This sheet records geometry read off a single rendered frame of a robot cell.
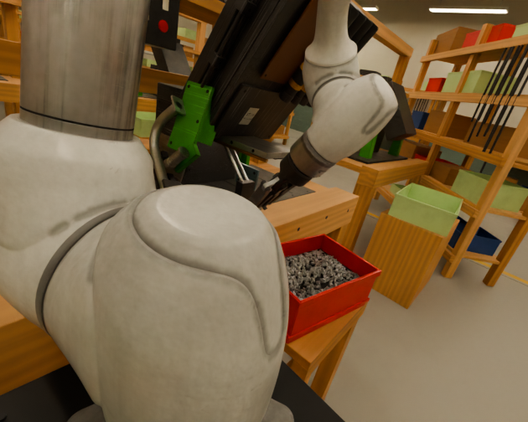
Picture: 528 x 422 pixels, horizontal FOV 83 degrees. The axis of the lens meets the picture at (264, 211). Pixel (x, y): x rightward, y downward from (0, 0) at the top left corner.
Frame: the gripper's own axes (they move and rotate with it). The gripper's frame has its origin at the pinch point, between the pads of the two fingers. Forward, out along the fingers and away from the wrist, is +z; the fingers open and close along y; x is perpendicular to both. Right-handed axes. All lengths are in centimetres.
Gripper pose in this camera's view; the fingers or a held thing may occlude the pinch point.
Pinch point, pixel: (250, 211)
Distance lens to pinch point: 76.2
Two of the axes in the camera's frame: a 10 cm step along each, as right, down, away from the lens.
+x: -4.9, -8.4, 2.2
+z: -5.9, 5.1, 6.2
